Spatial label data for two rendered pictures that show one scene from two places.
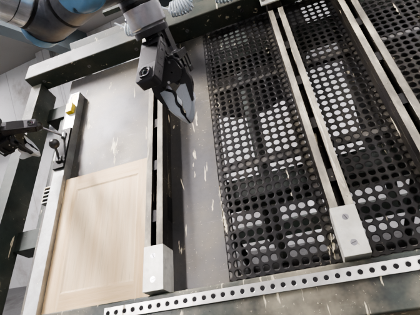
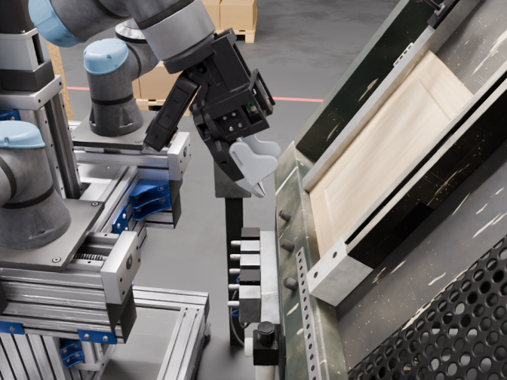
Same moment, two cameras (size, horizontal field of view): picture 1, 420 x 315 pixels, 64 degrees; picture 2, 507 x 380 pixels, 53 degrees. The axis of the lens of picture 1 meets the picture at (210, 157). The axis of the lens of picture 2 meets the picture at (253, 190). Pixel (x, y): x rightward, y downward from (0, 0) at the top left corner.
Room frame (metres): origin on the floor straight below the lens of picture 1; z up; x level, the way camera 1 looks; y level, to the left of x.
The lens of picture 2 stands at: (0.60, -0.53, 1.68)
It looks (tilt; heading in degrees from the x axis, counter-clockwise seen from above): 33 degrees down; 77
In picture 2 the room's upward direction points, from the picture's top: straight up
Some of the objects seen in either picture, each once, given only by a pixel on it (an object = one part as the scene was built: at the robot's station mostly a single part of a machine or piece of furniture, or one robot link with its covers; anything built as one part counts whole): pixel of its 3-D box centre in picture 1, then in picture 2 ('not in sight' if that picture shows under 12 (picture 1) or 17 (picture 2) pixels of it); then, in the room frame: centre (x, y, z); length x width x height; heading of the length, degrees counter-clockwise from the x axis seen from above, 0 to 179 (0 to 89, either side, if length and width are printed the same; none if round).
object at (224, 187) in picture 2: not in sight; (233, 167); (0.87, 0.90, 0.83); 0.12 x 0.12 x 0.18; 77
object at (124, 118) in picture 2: not in sight; (114, 108); (0.52, 0.88, 1.09); 0.15 x 0.15 x 0.10
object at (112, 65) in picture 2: not in sight; (109, 68); (0.53, 0.88, 1.20); 0.13 x 0.12 x 0.14; 56
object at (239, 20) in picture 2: not in sight; (223, 11); (1.66, 5.53, 0.20); 1.13 x 0.85 x 0.39; 68
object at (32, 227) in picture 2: not in sight; (28, 206); (0.35, 0.41, 1.09); 0.15 x 0.15 x 0.10
